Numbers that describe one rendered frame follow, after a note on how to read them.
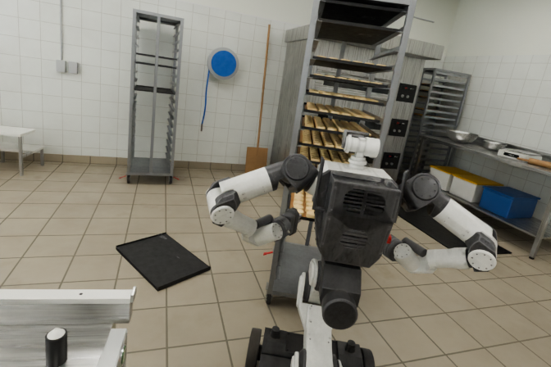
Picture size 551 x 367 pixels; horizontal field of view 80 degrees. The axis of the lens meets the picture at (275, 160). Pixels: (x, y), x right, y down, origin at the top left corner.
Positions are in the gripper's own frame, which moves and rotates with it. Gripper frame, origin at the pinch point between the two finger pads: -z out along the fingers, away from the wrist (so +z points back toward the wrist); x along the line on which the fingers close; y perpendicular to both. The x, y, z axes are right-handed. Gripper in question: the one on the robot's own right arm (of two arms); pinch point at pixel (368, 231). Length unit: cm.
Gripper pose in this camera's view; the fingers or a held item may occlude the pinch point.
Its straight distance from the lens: 155.0
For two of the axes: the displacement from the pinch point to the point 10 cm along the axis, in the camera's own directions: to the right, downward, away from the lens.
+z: 4.2, 2.8, -8.6
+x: 1.4, -9.6, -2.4
